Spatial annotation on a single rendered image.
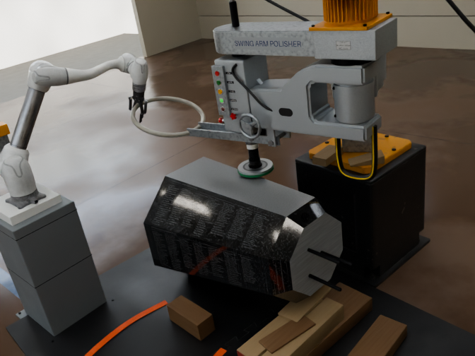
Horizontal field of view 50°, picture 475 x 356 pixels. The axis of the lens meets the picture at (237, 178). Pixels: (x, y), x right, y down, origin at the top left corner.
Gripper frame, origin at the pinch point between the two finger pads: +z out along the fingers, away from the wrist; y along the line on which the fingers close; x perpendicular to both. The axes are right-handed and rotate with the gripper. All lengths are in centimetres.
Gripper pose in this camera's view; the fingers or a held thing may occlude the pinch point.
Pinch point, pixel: (137, 116)
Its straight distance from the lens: 353.1
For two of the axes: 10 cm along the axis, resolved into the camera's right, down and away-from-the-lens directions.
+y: 9.6, 2.7, -1.0
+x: 2.3, -5.4, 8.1
